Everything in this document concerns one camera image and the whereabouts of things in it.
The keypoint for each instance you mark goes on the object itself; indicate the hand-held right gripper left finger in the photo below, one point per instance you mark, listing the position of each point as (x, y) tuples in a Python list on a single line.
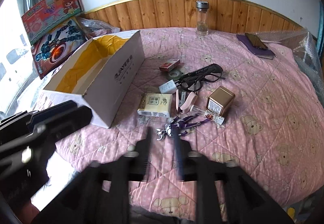
[(148, 144)]

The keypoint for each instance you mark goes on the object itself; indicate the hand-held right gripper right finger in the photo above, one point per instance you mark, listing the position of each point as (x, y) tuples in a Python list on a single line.
[(177, 153)]

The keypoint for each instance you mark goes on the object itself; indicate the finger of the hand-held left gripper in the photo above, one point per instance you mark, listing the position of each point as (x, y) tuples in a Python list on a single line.
[(73, 117), (60, 107)]

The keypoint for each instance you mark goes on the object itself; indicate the pink stapler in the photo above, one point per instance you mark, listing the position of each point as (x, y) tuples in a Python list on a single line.
[(186, 102)]

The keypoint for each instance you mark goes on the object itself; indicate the white cardboard box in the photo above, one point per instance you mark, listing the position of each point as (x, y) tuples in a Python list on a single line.
[(119, 72)]

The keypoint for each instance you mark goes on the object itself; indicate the black eyeglasses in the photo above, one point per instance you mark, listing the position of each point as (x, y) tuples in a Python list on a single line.
[(195, 82)]

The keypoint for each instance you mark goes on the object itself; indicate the purple action figure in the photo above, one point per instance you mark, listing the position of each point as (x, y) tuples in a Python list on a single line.
[(174, 126)]

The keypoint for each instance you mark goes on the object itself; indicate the yellow tissue pack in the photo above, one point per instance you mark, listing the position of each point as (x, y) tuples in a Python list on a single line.
[(155, 105)]

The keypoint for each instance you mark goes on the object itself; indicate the small clear tube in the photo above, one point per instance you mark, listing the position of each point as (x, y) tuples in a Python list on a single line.
[(197, 109)]

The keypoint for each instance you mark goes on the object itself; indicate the silver nail clipper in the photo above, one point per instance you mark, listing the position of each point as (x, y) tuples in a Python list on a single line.
[(182, 93)]

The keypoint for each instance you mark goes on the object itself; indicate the white charger plug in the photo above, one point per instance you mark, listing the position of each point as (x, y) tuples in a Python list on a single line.
[(167, 87)]

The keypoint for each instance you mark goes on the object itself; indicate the blue robot toy box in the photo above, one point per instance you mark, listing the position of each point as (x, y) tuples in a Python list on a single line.
[(57, 45)]

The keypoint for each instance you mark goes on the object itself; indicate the gold tin box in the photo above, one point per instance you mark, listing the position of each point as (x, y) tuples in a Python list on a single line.
[(220, 100)]

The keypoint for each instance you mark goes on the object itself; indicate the green tape roll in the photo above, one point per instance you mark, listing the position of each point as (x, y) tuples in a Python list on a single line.
[(174, 75)]

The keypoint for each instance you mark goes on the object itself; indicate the pink bear-print blanket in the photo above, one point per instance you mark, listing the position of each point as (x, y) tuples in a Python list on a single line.
[(253, 143)]

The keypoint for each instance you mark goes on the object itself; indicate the small red box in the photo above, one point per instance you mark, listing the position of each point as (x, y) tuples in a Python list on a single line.
[(169, 64)]

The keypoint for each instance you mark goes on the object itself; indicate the black pen-shaped tool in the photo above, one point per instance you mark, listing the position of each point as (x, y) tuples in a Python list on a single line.
[(202, 70)]

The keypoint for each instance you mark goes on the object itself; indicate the red toy box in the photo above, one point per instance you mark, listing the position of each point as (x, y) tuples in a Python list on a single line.
[(50, 11)]

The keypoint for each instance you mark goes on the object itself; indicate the purple notebook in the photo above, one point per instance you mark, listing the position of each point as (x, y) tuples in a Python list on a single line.
[(255, 49)]

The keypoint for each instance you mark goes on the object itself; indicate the wooden headboard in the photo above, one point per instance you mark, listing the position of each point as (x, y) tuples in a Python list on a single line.
[(164, 14)]

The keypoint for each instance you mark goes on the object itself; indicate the glass bottle grey lid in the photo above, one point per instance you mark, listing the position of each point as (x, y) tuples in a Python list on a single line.
[(202, 20)]

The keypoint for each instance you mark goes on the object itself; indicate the black smartphone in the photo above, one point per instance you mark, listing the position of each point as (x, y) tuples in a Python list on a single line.
[(257, 41)]

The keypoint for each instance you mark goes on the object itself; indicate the bubble wrap sheet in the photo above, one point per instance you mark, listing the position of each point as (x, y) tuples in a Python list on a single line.
[(301, 49)]

